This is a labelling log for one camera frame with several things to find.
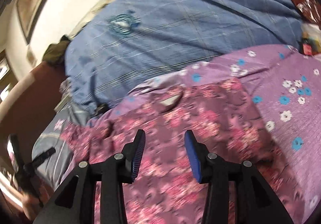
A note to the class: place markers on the maroon pink floral garment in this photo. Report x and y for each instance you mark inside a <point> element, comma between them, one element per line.
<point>169,187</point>

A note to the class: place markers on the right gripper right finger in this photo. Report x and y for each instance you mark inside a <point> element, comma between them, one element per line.
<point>254,200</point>

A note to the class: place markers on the grey star pattern pillow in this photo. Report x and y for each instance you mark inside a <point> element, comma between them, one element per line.
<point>54,168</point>

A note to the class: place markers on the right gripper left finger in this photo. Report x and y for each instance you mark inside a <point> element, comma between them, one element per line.
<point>96,188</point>

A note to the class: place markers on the small beige box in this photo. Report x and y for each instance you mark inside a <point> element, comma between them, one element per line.
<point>63,102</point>

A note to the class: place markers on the dark red headboard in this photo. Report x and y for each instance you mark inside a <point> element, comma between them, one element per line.
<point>29,108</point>

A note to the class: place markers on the purple flowered bed sheet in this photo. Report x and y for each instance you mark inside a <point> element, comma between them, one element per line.
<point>260,104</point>

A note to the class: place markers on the blue plaid blanket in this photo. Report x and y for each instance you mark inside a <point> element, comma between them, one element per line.
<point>131,41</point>

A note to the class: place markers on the olive green cloth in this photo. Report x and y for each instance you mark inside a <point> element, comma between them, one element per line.
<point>55,53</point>

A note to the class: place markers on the grey crumpled cloth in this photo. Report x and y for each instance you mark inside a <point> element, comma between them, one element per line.
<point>65,88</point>

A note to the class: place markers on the small red labelled bottle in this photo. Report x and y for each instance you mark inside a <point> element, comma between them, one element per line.
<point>310,44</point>

